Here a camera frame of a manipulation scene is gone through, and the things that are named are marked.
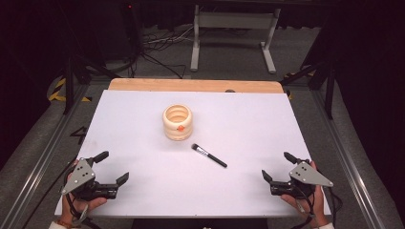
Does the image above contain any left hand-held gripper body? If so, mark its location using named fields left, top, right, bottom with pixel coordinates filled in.
left=60, top=156, right=120, bottom=202

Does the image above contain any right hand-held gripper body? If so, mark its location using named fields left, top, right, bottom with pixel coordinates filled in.
left=269, top=160, right=334, bottom=198

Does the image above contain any person's right hand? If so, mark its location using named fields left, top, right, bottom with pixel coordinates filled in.
left=281, top=160, right=329, bottom=226

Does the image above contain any person's left hand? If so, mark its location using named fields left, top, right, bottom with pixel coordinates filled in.
left=60, top=159, right=108, bottom=223

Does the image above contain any black makeup brush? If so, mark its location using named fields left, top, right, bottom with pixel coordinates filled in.
left=190, top=142, right=228, bottom=169

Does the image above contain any yellow black floor tape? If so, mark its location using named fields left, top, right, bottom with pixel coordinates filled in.
left=47, top=76, right=94, bottom=103

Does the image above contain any cream ribbed ceramic cup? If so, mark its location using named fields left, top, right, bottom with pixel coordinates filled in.
left=161, top=103, right=194, bottom=142

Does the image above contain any black tripod stand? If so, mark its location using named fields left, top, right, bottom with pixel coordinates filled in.
left=62, top=52, right=121, bottom=116
left=280, top=58, right=336, bottom=121

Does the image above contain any dark cabinet with red light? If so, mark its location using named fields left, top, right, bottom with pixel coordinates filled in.
left=103, top=0, right=142, bottom=62

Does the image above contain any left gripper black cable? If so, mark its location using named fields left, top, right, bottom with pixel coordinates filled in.
left=65, top=190, right=96, bottom=229

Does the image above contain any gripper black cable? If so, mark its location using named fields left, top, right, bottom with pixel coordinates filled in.
left=65, top=190, right=96, bottom=229
left=290, top=185, right=344, bottom=229

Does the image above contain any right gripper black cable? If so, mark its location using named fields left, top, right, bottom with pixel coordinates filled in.
left=290, top=185, right=344, bottom=229

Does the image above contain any aluminium floor rail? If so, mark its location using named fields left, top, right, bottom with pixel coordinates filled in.
left=309, top=89, right=388, bottom=229
left=0, top=83, right=91, bottom=229

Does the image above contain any bundle of floor cables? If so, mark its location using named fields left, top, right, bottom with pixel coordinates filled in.
left=128, top=24, right=196, bottom=80

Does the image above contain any white metal stand frame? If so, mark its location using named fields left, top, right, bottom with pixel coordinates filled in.
left=189, top=4, right=282, bottom=75

